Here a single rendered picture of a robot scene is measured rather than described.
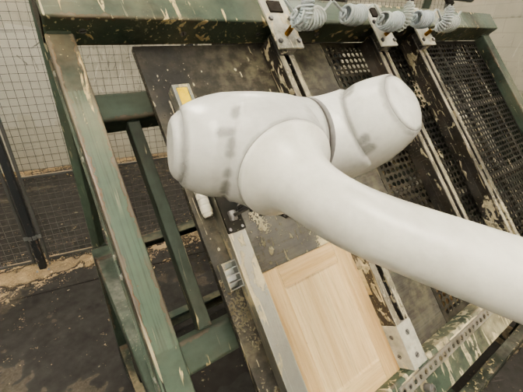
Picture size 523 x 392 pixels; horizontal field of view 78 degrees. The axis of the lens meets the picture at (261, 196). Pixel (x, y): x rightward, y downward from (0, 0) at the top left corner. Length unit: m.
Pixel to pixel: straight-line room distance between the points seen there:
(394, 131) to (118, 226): 0.57
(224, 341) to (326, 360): 0.27
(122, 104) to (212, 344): 0.65
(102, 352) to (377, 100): 2.26
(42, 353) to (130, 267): 1.90
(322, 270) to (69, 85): 0.78
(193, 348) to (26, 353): 1.89
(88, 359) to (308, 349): 1.73
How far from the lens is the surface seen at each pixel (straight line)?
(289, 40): 1.12
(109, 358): 2.38
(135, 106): 0.96
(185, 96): 0.92
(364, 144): 0.39
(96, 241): 1.75
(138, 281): 0.74
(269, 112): 0.30
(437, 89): 1.65
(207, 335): 0.86
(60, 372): 2.44
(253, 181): 0.29
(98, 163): 0.79
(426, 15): 1.54
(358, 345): 1.03
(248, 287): 0.81
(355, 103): 0.38
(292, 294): 0.90
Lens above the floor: 1.75
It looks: 26 degrees down
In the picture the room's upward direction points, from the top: straight up
